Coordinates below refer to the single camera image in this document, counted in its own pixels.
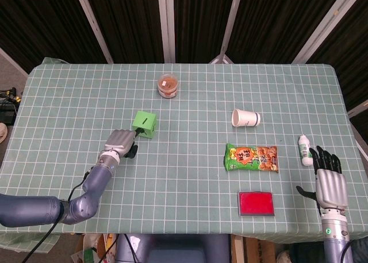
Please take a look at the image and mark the black equipment with cables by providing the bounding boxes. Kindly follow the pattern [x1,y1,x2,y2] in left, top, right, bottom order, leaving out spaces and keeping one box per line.
[0,87,21,123]

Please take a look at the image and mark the green cube with handwritten numbers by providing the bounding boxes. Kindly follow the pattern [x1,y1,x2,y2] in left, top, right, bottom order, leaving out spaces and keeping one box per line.
[131,110,158,140]

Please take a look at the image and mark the green orange snack bag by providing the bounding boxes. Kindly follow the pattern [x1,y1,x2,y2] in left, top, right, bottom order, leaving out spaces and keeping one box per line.
[224,143,279,174]

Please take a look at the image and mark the red flat box grey rim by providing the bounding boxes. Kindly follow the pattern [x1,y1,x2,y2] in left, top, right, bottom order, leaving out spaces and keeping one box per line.
[237,191,276,217]

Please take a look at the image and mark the white partition frame post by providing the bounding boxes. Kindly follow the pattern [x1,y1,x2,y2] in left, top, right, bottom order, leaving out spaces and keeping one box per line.
[293,0,361,64]
[159,0,176,64]
[209,0,246,64]
[73,0,114,64]

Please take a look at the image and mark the brown cardboard box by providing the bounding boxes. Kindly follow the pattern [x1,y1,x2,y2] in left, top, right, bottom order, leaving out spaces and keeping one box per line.
[231,235,277,263]

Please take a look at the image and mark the white paper cup blue stripe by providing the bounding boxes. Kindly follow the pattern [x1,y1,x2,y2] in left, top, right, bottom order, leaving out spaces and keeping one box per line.
[231,108,262,128]

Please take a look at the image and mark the small white bottle green label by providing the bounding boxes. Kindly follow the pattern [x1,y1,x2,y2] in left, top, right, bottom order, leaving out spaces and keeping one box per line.
[298,134,314,167]

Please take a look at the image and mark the clear plastic jar brown contents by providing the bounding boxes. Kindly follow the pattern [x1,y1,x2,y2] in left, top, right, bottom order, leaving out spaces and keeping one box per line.
[156,75,179,99]

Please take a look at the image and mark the colourful paper bag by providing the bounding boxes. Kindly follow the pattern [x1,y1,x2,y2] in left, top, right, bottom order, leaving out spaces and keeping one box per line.
[71,233,119,263]

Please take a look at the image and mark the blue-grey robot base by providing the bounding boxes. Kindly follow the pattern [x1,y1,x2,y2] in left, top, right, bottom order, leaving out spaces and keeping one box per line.
[114,233,231,263]

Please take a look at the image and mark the green white grid tablecloth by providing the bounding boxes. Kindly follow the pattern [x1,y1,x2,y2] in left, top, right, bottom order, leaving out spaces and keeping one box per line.
[0,57,368,243]

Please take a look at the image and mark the black cable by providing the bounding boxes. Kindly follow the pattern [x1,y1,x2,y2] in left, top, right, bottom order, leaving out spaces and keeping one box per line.
[17,171,93,263]

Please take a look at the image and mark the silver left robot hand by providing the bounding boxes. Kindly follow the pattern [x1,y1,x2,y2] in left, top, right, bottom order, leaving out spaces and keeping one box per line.
[103,127,147,161]

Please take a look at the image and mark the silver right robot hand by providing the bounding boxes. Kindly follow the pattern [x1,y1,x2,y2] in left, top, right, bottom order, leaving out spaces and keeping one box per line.
[296,145,348,215]

